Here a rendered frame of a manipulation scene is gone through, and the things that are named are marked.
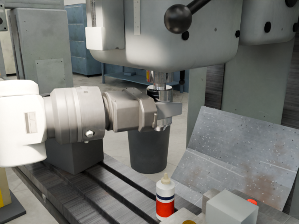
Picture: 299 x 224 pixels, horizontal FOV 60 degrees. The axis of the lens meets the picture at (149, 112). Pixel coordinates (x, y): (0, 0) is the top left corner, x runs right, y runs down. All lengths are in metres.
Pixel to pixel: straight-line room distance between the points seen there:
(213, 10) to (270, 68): 0.39
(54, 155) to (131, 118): 0.47
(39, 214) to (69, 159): 1.56
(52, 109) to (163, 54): 0.18
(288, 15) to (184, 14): 0.33
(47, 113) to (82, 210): 0.32
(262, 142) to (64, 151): 0.55
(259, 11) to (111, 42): 0.25
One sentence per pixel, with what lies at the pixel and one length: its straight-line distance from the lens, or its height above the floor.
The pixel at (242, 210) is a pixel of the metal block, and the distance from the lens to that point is 0.43.
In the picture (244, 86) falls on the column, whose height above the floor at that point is 1.21.
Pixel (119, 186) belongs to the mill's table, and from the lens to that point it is 0.73.
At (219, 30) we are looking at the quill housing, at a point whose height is 1.37.
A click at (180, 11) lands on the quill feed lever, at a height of 1.38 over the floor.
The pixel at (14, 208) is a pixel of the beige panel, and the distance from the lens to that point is 2.40.
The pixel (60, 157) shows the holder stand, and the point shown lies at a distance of 0.81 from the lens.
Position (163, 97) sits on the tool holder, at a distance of 0.44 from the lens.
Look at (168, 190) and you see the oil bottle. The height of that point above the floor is 1.05.
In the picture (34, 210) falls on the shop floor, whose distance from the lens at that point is 2.37.
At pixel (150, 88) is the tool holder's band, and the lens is 0.45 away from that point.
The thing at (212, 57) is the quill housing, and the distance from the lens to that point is 0.40.
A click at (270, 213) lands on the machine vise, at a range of 0.57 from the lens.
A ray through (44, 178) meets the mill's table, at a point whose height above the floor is 0.97.
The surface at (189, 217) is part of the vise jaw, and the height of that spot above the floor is 1.08.
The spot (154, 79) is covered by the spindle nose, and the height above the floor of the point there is 1.29.
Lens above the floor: 1.37
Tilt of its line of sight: 18 degrees down
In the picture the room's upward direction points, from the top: straight up
